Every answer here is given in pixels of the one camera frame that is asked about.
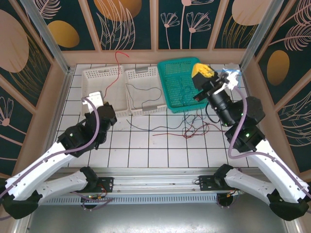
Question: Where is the teal perforated plastic basket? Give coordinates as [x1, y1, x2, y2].
[156, 57, 216, 115]

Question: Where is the white perforated plastic basket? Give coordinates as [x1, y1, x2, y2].
[81, 65, 129, 119]

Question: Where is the small controller board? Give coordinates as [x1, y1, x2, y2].
[217, 190, 243, 208]
[80, 194, 103, 203]

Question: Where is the grey metal sheet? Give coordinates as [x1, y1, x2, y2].
[14, 203, 299, 233]

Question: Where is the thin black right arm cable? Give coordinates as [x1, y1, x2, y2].
[205, 104, 223, 125]

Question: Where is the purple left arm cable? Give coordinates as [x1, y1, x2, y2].
[0, 97, 114, 220]

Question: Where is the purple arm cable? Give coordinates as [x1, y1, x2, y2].
[0, 97, 114, 220]
[218, 87, 307, 210]

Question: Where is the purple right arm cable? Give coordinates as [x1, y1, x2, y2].
[218, 87, 307, 210]

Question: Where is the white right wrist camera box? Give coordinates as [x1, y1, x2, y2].
[218, 63, 241, 90]

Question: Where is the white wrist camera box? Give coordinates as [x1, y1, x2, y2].
[218, 63, 241, 90]
[82, 90, 104, 113]

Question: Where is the aluminium table edge rail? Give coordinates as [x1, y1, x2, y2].
[240, 67, 277, 170]

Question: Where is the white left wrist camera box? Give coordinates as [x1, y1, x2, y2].
[82, 90, 104, 113]

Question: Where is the white basket with grey handles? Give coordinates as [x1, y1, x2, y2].
[124, 67, 168, 116]

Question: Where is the aluminium frame post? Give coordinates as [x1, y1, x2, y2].
[239, 0, 284, 71]
[19, 0, 71, 74]

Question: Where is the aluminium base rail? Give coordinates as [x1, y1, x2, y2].
[23, 166, 290, 195]

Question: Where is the grey slotted cable duct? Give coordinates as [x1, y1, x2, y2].
[34, 194, 219, 205]

